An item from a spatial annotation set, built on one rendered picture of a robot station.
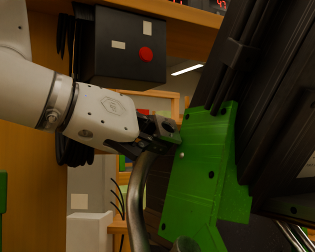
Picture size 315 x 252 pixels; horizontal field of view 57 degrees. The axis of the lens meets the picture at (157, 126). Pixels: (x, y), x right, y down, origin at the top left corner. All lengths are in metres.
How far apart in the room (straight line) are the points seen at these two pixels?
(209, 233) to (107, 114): 0.20
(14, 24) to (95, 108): 0.17
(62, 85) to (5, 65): 0.07
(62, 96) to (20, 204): 0.34
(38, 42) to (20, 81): 0.32
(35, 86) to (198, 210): 0.26
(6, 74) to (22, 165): 0.31
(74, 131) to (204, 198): 0.19
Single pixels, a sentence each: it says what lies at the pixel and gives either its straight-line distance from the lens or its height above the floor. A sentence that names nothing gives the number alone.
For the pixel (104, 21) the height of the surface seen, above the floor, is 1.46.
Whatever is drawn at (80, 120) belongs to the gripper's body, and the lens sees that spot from 0.39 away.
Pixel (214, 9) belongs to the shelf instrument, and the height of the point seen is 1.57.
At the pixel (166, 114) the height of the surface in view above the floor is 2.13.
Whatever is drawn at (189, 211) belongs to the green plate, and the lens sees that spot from 0.42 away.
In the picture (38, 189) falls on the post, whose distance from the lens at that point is 0.68.
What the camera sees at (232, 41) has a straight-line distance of 0.40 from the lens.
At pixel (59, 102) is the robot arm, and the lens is 0.39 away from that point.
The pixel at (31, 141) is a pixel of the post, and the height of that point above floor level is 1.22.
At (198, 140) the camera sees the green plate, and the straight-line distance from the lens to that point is 0.44.
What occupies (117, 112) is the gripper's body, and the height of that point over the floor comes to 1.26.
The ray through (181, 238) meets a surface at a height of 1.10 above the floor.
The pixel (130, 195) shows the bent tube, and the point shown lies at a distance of 0.52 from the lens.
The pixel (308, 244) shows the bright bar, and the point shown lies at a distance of 0.51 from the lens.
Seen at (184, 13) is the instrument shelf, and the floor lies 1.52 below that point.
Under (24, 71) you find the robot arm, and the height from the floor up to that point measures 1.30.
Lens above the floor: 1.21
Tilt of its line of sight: 4 degrees up
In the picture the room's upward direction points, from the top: straight up
